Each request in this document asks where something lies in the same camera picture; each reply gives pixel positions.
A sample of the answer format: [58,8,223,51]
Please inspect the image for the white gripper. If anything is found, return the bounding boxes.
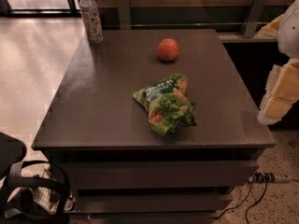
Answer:
[257,0,299,125]

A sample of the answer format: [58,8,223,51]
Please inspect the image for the green rice chip bag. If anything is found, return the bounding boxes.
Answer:
[133,74,196,136]

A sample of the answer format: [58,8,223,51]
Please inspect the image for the clear plastic water bottle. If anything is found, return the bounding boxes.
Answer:
[79,0,104,44]

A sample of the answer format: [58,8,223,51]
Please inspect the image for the red apple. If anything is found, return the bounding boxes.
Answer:
[157,38,179,62]

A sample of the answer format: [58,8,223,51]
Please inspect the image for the white power strip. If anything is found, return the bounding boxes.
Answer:
[248,172,293,185]

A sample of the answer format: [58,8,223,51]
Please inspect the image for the dark grey drawer cabinet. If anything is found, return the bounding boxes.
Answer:
[34,30,275,224]

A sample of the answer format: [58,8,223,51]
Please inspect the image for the wooden wall shelf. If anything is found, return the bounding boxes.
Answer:
[218,32,278,43]

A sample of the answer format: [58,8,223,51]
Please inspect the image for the right metal shelf bracket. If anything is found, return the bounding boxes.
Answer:
[241,0,267,37]

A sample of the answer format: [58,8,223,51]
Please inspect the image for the metal shelf bracket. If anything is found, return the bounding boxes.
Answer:
[117,0,131,30]
[241,0,267,37]

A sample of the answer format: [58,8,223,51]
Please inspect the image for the black cable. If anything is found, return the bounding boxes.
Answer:
[214,180,269,224]

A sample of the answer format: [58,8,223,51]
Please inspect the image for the left metal shelf bracket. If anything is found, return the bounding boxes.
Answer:
[117,0,131,30]

